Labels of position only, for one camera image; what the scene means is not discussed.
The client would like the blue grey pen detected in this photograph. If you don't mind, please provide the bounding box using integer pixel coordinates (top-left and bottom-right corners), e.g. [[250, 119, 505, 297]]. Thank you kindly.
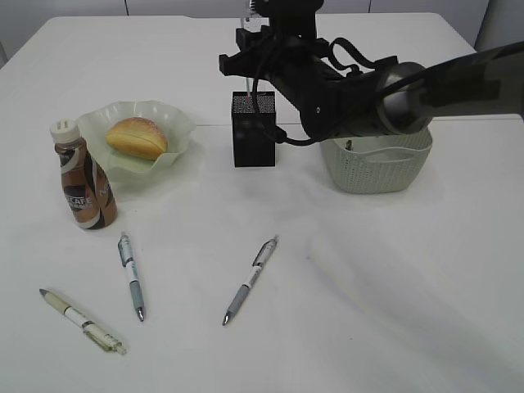
[[117, 232, 146, 322]]

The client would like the pale green wavy plate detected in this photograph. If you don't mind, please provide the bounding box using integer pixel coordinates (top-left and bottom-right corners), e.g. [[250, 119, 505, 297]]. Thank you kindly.
[[77, 101, 196, 183]]

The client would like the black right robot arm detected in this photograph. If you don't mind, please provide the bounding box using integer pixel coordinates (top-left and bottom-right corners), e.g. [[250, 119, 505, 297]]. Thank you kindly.
[[219, 26, 523, 146]]

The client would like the clear plastic ruler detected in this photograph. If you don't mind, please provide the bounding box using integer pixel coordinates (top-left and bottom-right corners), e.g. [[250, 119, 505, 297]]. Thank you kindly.
[[239, 3, 263, 97]]

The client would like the light green woven basket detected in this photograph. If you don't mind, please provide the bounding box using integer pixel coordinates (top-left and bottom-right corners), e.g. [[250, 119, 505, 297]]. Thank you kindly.
[[320, 129, 433, 194]]

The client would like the cream white pen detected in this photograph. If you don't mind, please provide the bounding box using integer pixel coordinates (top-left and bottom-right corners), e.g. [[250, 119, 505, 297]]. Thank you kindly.
[[39, 288, 127, 355]]

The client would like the black pen holder box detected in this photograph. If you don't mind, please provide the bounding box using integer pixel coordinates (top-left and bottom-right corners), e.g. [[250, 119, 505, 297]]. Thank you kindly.
[[231, 92, 276, 168]]

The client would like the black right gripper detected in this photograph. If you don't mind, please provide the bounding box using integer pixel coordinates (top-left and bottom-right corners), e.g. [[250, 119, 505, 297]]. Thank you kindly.
[[219, 25, 340, 106]]

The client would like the brown coffee bottle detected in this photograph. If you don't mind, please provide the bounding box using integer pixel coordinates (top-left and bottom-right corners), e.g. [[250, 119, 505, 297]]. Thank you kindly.
[[50, 119, 117, 230]]

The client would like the bread roll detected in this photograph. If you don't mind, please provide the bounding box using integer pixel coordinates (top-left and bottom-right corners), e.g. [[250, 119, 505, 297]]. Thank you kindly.
[[106, 117, 168, 160]]

